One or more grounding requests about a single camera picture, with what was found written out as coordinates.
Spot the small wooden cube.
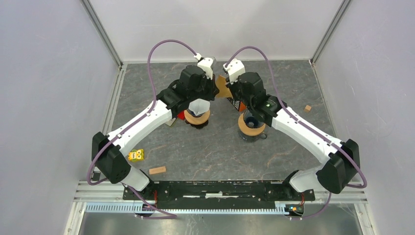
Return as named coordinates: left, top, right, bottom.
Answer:
left=304, top=105, right=312, bottom=113

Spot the brown paper coffee filter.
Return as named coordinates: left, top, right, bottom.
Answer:
left=215, top=75, right=233, bottom=98

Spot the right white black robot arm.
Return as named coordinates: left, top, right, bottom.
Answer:
left=225, top=72, right=359, bottom=200

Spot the dark brown dripper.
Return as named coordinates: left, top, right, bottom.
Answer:
left=190, top=121, right=208, bottom=130

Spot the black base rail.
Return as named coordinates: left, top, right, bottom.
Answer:
left=139, top=180, right=316, bottom=210

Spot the orange coffee filter box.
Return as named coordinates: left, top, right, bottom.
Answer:
left=227, top=97, right=247, bottom=112

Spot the colourful toy block pile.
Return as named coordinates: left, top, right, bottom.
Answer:
left=165, top=111, right=185, bottom=127

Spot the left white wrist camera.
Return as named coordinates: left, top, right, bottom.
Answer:
left=194, top=53, right=216, bottom=80

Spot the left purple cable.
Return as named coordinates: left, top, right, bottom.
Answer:
left=87, top=39, right=202, bottom=220

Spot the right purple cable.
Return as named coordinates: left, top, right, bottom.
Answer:
left=225, top=46, right=368, bottom=221

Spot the white paper coffee filter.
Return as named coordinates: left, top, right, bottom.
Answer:
left=187, top=99, right=210, bottom=117

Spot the purple cable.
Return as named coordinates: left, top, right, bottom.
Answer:
left=225, top=46, right=368, bottom=221
left=87, top=39, right=202, bottom=220

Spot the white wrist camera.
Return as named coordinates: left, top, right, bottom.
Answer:
left=194, top=53, right=216, bottom=80
left=223, top=58, right=246, bottom=84

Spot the grey slotted cable duct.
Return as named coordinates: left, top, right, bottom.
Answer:
left=85, top=202, right=304, bottom=215

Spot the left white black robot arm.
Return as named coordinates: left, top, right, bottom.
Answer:
left=92, top=65, right=219, bottom=200

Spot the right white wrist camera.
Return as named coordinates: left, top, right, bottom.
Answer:
left=223, top=58, right=246, bottom=84

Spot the flat wooden block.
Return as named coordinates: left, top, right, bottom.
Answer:
left=149, top=166, right=167, bottom=175

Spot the small wooden ring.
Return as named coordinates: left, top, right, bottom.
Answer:
left=238, top=113, right=268, bottom=137

